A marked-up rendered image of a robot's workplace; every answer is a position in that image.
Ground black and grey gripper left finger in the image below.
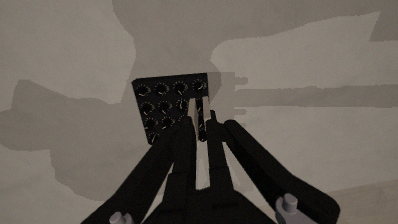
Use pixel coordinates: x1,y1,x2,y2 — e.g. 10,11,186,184
81,98,198,224

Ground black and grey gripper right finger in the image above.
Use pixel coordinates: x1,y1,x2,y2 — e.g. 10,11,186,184
203,96,340,224

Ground black knob box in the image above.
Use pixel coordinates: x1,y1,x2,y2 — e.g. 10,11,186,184
131,73,209,145

